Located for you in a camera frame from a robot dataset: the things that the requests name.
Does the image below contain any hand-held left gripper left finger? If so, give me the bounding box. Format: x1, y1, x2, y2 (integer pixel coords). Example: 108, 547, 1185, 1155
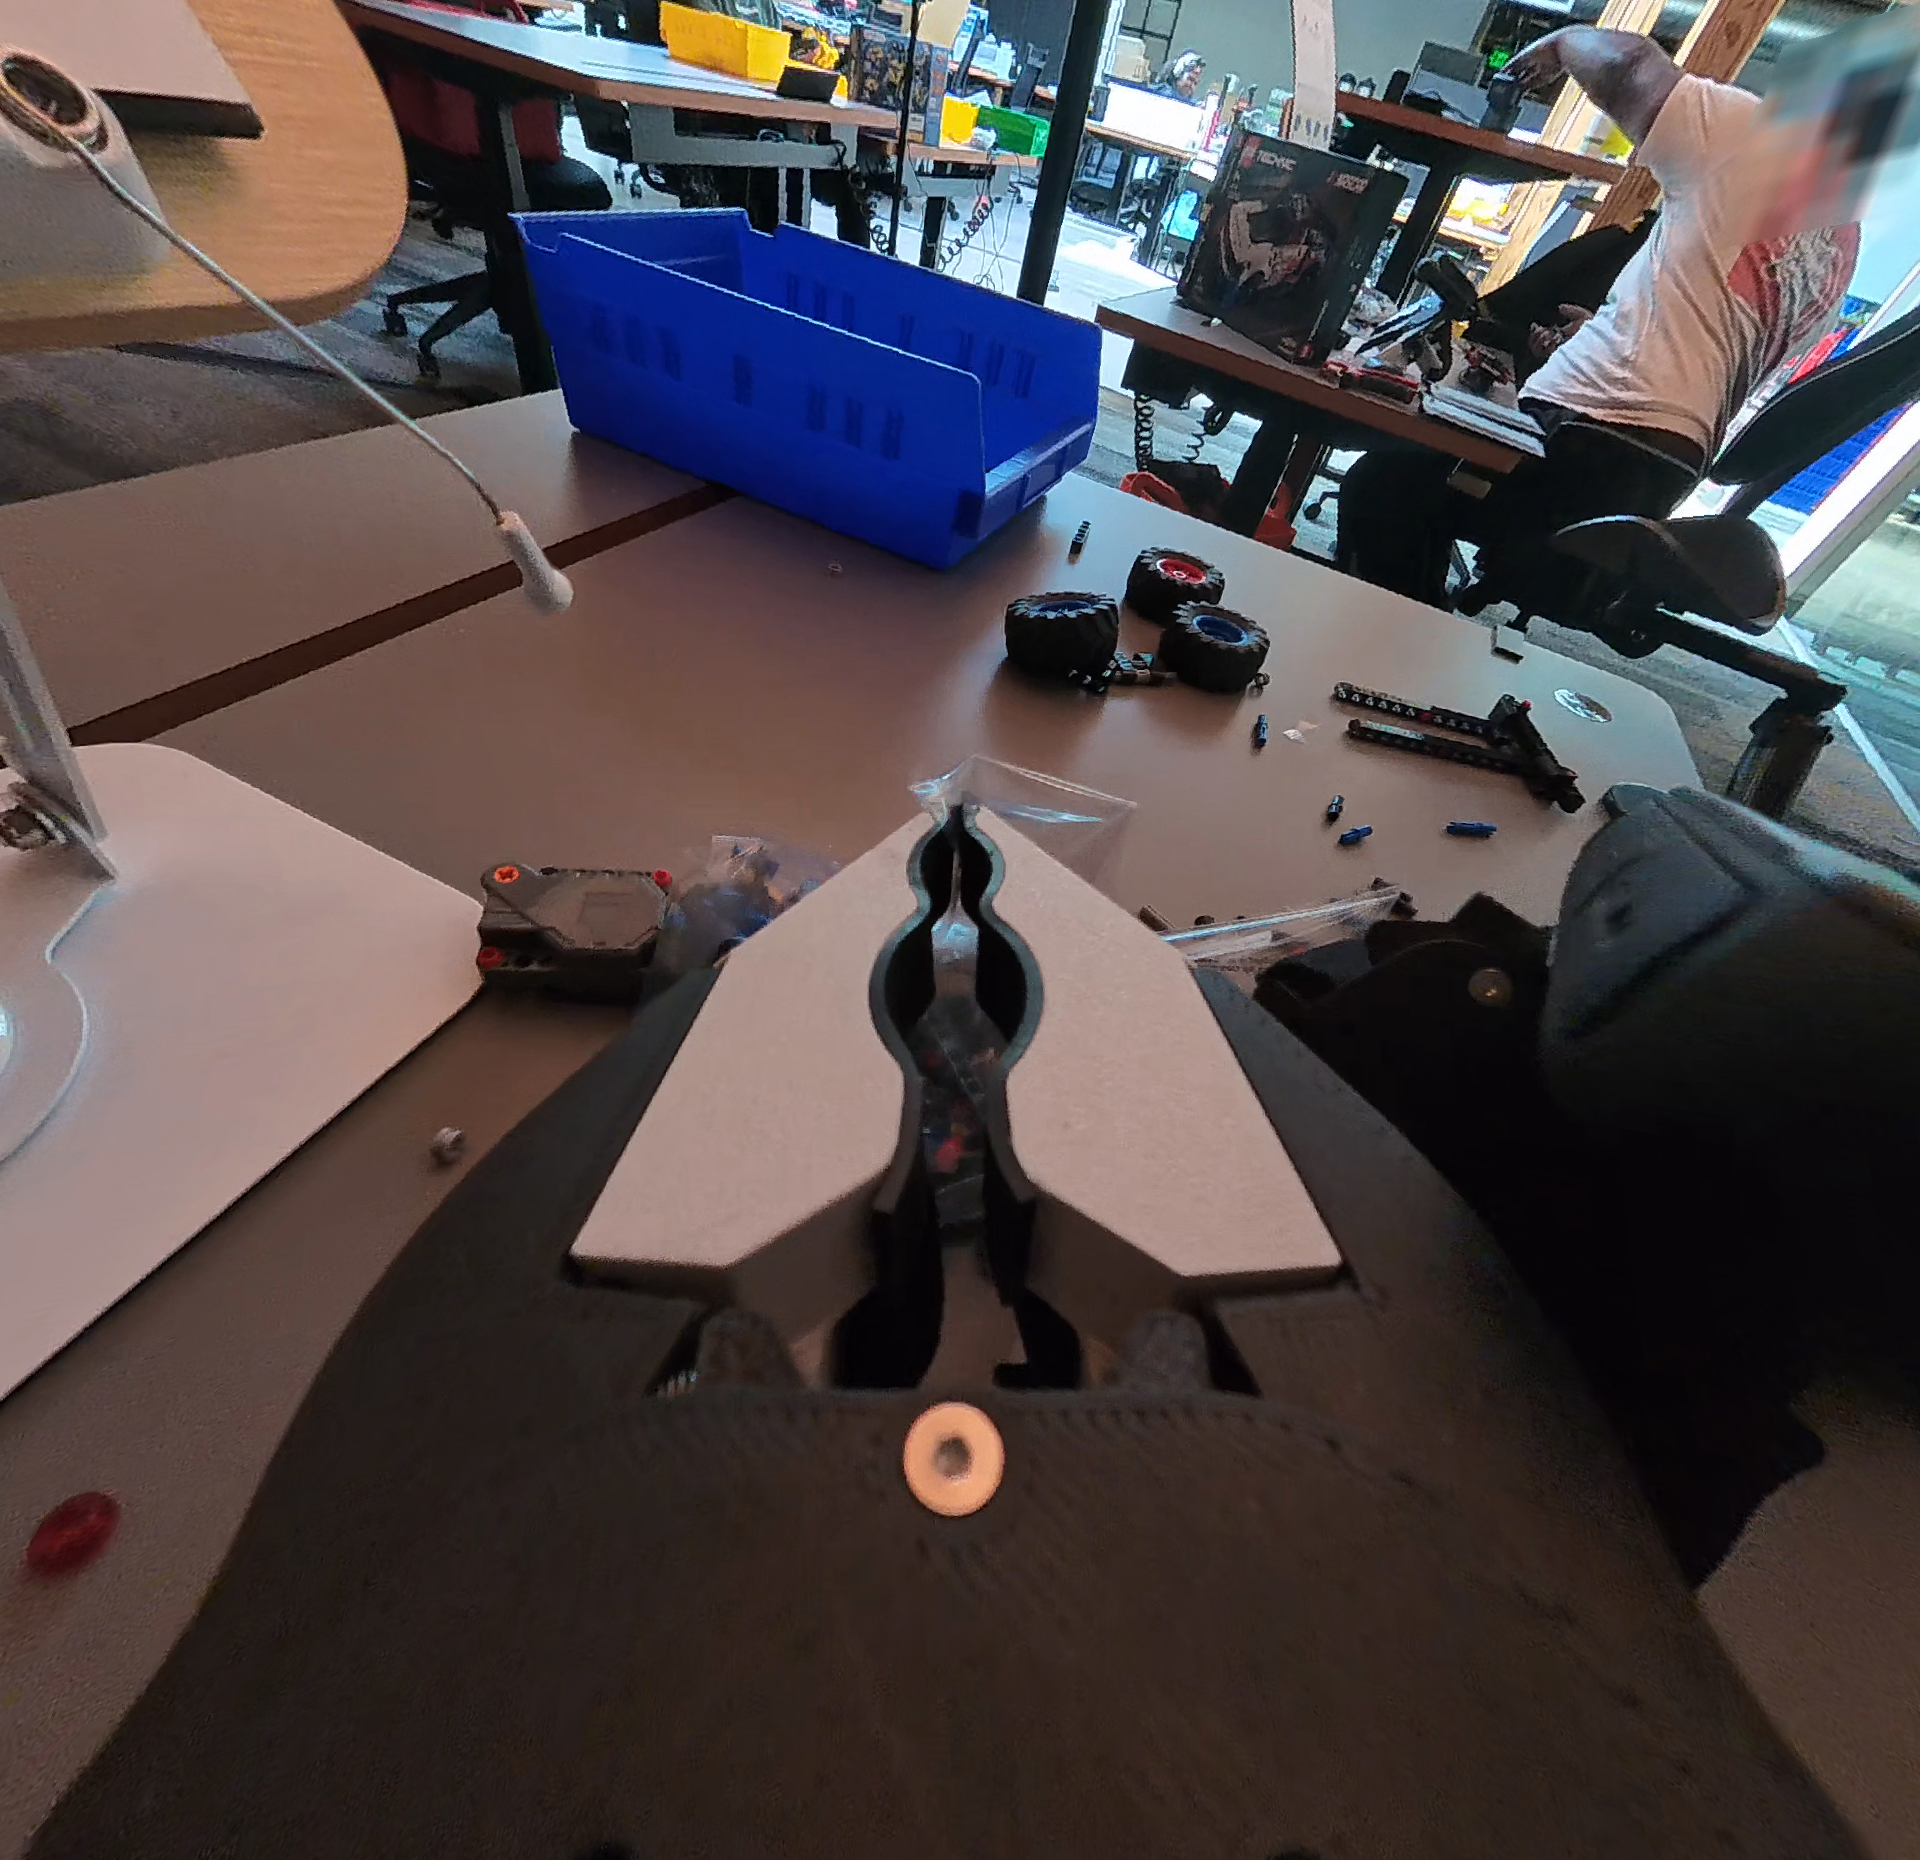
566, 808, 958, 1390

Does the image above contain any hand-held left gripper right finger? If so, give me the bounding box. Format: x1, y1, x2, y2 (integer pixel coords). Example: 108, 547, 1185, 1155
958, 808, 1347, 1388

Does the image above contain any clear bag of toy bricks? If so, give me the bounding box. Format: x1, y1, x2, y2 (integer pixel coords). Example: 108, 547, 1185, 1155
660, 754, 1415, 1246

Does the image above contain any grey desk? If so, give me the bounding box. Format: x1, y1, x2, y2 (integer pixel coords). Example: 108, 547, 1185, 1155
0, 388, 738, 730
0, 472, 1920, 1860

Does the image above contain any black tyre blue hub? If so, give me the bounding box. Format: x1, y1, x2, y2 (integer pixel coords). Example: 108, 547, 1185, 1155
1158, 602, 1274, 694
1006, 593, 1122, 679

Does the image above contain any black beam assembly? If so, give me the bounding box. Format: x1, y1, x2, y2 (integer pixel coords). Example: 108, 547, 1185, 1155
1334, 683, 1591, 815

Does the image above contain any black office chair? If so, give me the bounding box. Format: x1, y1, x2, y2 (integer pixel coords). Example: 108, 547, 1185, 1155
1461, 216, 1920, 826

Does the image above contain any black tyre red hub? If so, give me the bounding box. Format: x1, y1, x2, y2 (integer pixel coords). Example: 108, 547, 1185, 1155
1127, 547, 1229, 623

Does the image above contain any blue storage bin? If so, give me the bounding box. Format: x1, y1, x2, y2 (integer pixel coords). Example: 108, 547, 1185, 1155
511, 212, 1102, 571

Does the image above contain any brown work table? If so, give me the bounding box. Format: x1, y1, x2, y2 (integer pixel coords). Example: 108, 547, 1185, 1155
1095, 289, 1546, 542

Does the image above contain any red round stud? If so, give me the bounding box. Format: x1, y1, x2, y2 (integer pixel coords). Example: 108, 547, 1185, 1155
25, 1490, 122, 1577

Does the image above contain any large black toy box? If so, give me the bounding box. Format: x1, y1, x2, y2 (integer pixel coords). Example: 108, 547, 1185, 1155
1177, 127, 1412, 363

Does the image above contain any black pillar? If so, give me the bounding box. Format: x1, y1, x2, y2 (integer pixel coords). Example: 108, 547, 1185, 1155
1017, 0, 1127, 305

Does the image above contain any wooden instruction board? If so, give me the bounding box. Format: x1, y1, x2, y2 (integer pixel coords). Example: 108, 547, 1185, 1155
0, 0, 410, 350

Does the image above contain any red office chair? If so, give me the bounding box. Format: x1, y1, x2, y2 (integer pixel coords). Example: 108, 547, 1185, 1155
307, 0, 615, 383

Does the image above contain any long background table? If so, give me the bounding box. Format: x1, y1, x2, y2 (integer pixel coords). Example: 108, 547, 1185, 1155
330, 0, 901, 262

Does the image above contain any yellow bin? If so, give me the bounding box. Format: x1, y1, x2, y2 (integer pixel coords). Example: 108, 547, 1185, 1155
660, 0, 794, 87

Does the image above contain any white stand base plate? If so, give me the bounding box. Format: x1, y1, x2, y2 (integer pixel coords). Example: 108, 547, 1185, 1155
0, 741, 484, 1405

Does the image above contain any white cable with tip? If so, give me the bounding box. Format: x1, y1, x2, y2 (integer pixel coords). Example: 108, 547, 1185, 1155
74, 133, 580, 618

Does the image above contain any wooden post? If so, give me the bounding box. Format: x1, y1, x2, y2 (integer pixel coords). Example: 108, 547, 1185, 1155
1484, 0, 1817, 293

